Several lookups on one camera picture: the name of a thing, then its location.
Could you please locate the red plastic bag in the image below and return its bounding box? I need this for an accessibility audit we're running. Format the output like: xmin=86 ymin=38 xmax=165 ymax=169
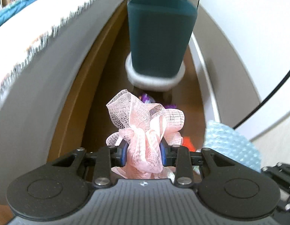
xmin=182 ymin=137 xmax=196 ymax=152

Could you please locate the pink mesh net trash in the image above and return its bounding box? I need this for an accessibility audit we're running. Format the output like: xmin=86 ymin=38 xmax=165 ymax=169
xmin=106 ymin=89 xmax=185 ymax=180

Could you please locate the purple Lays chip bag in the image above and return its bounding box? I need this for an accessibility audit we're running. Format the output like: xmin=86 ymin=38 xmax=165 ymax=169
xmin=138 ymin=93 xmax=177 ymax=109

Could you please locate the dark teal trash bin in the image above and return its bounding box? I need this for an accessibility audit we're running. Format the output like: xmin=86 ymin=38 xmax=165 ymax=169
xmin=127 ymin=0 xmax=197 ymax=78

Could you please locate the grey bed with mattress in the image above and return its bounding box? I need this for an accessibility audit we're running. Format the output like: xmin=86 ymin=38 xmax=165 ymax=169
xmin=0 ymin=0 xmax=124 ymax=205

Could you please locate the fringed blue white blanket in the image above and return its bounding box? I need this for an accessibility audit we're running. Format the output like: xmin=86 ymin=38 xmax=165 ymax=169
xmin=0 ymin=0 xmax=96 ymax=97

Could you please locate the wooden bed frame rail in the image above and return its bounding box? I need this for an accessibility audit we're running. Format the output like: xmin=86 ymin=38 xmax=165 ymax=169
xmin=47 ymin=0 xmax=128 ymax=162

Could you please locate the black cable on wall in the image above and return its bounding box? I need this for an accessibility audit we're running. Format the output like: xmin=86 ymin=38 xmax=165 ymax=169
xmin=233 ymin=65 xmax=290 ymax=130

